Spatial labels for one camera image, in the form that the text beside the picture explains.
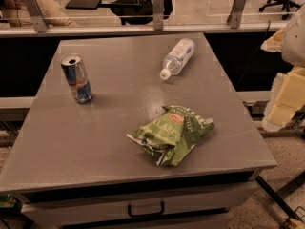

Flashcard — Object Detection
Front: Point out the clear plastic water bottle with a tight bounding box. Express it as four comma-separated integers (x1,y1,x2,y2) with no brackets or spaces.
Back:
160,38,195,80

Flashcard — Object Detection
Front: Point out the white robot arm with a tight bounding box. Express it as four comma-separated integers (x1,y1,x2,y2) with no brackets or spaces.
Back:
282,4,305,67

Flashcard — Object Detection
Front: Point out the redbull can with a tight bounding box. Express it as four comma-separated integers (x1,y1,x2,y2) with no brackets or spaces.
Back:
60,53,92,104

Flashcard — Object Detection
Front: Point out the green jalapeno chip bag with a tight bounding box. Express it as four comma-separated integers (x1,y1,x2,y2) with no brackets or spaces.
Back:
127,105,214,167

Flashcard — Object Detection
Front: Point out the dark desk with stand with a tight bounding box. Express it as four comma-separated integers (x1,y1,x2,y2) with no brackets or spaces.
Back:
65,0,173,25

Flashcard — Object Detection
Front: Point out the grey cabinet drawer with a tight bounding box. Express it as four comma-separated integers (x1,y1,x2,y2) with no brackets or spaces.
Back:
22,181,257,227

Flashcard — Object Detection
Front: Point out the person in beige sweater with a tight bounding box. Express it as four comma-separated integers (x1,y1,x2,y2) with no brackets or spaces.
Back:
0,0,77,27

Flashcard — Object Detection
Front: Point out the black office chair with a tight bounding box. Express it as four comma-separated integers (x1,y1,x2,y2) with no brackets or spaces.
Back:
259,0,300,20

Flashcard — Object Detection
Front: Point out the black drawer handle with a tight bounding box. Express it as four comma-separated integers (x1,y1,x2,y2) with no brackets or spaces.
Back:
127,201,165,219

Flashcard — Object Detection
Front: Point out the middle metal bracket post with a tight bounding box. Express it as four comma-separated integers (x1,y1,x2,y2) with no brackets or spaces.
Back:
153,0,164,31

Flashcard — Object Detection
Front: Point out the metal bracket post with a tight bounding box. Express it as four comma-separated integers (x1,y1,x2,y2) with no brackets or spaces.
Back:
153,0,164,31
23,0,49,32
227,0,247,29

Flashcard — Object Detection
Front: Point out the left metal bracket post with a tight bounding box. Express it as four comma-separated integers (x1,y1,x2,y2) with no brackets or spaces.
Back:
23,0,49,32

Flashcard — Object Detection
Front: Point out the right metal bracket post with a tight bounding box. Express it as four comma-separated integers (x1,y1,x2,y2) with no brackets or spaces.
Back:
227,0,247,29

